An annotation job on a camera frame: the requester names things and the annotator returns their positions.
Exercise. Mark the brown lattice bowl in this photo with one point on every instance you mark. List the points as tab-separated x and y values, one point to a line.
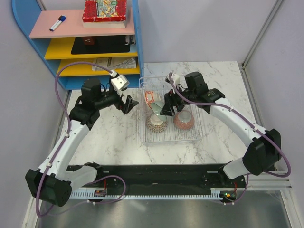
156	125

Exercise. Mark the white slotted cable duct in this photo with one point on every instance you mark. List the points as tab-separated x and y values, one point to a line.
93	194

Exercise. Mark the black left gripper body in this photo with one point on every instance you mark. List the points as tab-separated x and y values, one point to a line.
118	101

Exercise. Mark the red patterned book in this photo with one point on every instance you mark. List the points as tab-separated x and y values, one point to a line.
105	14

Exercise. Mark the pale green bowl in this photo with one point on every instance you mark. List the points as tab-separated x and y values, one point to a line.
156	107

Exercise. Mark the aluminium frame post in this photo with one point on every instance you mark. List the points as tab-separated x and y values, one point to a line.
271	16

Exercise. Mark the dark red box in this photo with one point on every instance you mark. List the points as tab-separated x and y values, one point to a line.
88	40

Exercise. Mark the white wire dish rack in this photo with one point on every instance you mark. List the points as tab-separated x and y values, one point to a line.
171	134

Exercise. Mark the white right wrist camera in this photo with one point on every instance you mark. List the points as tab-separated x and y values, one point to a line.
174	78

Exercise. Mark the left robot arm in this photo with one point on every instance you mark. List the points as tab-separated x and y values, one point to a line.
51	182

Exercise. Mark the blue white marker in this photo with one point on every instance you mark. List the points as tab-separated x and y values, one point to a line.
61	19

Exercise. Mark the grey floral bowl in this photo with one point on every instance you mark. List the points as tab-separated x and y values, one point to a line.
183	120

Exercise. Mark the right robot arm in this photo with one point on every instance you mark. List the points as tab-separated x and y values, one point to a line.
263	146

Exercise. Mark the blue shelf unit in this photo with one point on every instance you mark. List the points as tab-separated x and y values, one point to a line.
64	45

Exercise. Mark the orange floral bowl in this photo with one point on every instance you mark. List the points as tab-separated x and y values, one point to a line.
150	97

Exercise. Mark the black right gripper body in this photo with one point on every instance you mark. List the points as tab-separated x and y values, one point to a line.
179	102

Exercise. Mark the folded newspaper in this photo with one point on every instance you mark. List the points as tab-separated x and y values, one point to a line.
114	63

